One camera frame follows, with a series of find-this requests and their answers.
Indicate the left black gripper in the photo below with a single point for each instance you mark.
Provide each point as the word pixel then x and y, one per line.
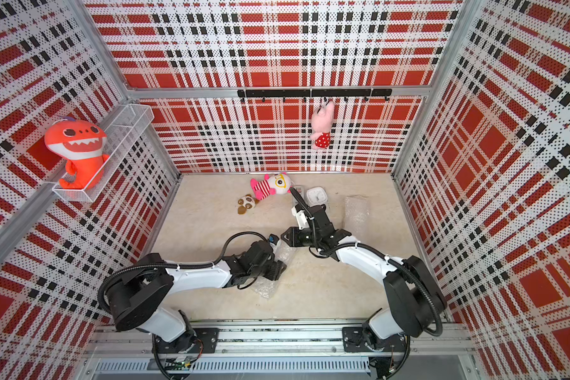
pixel 275 269

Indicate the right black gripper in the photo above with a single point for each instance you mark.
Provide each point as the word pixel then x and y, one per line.
pixel 293 237

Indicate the bubble wrap sheet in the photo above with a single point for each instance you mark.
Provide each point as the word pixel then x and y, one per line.
pixel 357 216
pixel 267 283

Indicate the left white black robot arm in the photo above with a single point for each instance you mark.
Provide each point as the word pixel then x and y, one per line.
pixel 134 296

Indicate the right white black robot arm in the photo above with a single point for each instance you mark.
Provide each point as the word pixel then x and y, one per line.
pixel 415 301

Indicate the white square clock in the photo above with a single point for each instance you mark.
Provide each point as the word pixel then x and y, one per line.
pixel 316 196

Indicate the grey tape dispenser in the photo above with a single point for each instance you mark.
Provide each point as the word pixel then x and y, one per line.
pixel 300 190

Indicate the brown white dog plush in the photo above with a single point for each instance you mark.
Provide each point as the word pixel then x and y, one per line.
pixel 246 203

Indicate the pink striped owl plush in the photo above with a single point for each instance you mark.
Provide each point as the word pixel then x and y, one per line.
pixel 277 184

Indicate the pink pig plush toy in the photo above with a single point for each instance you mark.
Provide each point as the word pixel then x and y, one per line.
pixel 321 125

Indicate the orange shark plush toy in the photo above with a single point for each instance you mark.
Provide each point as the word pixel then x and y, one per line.
pixel 81 144

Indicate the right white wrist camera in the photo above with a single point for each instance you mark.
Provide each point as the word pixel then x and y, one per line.
pixel 302 220

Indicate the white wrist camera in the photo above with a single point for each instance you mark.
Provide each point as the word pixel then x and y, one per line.
pixel 302 220
pixel 273 239

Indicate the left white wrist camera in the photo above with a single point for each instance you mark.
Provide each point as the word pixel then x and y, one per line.
pixel 273 239

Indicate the aluminium front rail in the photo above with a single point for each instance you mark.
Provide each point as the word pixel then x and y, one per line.
pixel 312 337

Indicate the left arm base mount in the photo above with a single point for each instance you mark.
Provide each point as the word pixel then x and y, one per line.
pixel 190 342

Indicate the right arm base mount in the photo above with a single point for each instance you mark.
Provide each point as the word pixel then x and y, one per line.
pixel 362 339

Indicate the black wall hook rail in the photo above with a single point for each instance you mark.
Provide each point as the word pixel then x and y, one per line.
pixel 316 93

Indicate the clear acrylic wall shelf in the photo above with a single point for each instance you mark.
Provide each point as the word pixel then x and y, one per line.
pixel 123 128

